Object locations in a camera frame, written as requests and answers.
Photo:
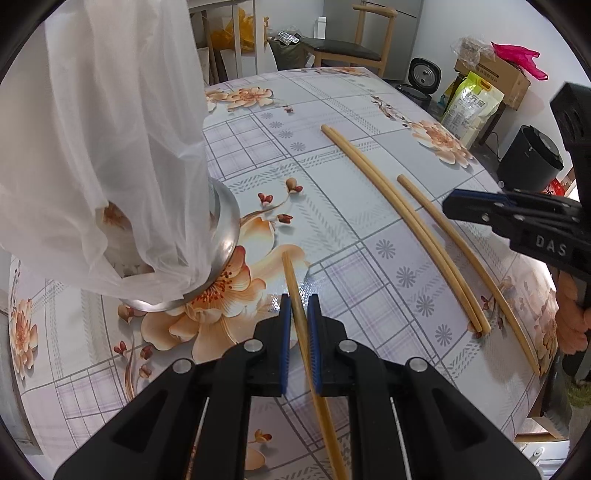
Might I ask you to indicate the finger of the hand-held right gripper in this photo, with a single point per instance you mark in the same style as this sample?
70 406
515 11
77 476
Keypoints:
485 216
475 197

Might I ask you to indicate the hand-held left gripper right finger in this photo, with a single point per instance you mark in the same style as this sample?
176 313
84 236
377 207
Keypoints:
314 355

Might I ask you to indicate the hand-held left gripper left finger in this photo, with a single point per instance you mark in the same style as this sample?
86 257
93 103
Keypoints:
285 350

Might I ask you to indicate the steel utensil holder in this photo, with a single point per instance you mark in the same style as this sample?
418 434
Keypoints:
226 230

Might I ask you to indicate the person's right forearm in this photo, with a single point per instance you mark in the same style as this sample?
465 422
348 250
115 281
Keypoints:
582 390

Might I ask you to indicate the person's right hand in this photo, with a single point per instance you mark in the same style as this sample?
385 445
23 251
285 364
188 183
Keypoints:
575 327

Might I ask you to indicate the red packet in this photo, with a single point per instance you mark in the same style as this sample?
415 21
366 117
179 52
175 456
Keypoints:
561 187

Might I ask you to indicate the black trash bin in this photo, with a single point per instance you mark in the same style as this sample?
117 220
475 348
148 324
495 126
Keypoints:
528 159

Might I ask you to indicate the yellow green rice sack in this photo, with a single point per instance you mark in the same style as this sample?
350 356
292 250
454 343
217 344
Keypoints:
471 108

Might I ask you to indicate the large cardboard box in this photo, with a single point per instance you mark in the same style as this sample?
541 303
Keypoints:
505 81

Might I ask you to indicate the black rice cooker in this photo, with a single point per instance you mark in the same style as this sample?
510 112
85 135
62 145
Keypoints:
422 76

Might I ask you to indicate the pink plastic bag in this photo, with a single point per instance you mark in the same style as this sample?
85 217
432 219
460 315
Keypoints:
517 55

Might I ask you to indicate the clear plastic bag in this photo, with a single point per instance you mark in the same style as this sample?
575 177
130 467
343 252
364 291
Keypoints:
471 48

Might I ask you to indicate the silver refrigerator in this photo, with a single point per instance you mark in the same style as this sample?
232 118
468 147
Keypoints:
401 32

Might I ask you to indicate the wooden chair with black seat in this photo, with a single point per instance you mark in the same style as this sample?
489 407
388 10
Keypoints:
341 48

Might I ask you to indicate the white bottle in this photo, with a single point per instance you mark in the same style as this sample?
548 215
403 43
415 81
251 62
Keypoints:
320 28

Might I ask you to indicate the olive green bag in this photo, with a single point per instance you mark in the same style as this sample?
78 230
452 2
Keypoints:
291 53

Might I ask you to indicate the white desk with wooden top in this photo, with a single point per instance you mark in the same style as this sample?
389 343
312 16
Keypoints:
263 50

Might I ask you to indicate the white plastic bag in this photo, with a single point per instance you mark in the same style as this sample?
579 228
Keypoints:
92 138

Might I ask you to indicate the yellow plastic bag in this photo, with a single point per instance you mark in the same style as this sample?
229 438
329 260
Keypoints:
233 32

